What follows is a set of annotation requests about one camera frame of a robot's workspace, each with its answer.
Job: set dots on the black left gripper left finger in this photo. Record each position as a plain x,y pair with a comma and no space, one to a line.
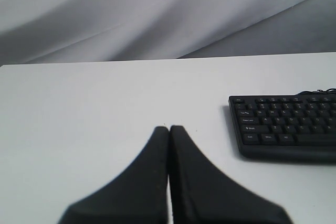
137,195

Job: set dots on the black wired computer keyboard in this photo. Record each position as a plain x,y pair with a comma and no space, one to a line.
299,128

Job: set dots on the grey fabric backdrop curtain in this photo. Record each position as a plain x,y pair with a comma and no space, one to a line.
53,31

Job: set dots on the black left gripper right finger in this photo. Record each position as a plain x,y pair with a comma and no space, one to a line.
201,193

